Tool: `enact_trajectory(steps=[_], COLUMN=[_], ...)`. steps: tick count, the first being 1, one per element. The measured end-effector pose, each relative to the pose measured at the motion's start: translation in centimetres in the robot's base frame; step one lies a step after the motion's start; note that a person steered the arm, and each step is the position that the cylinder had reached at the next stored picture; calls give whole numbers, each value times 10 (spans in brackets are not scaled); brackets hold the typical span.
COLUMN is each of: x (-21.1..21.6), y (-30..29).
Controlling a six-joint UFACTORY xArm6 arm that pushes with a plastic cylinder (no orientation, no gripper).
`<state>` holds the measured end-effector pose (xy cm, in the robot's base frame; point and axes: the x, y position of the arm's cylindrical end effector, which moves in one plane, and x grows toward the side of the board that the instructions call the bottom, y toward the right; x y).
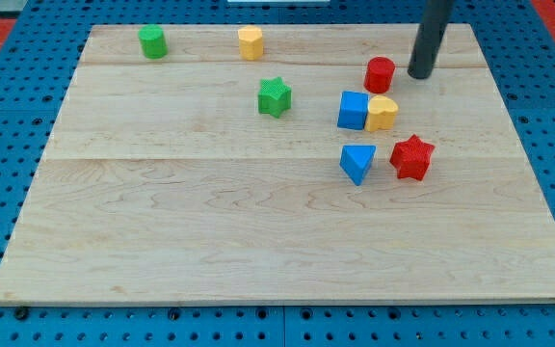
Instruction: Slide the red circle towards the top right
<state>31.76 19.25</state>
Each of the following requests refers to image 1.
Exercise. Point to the yellow heart block right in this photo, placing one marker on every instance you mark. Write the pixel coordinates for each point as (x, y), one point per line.
(381, 113)

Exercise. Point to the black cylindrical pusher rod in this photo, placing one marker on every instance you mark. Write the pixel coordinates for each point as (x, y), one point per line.
(429, 37)

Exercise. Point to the yellow heart block top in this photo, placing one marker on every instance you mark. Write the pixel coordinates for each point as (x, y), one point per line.
(251, 45)

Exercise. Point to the red star block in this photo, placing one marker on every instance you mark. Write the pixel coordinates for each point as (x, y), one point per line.
(412, 158)

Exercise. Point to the red cylinder block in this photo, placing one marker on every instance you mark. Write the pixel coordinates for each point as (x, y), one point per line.
(379, 74)

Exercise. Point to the blue triangle block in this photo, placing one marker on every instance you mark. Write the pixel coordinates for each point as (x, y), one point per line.
(356, 161)

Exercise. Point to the blue cube block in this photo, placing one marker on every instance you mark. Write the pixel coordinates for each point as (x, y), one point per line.
(352, 110)

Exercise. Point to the green star block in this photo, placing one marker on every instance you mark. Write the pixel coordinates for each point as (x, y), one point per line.
(274, 97)

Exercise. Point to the green cylinder block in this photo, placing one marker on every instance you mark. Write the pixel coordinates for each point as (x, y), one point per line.
(153, 41)

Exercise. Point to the light wooden board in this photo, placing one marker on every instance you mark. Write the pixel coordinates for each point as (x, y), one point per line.
(161, 184)

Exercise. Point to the yellow heart block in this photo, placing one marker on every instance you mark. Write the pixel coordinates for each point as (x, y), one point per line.
(251, 45)
(381, 113)

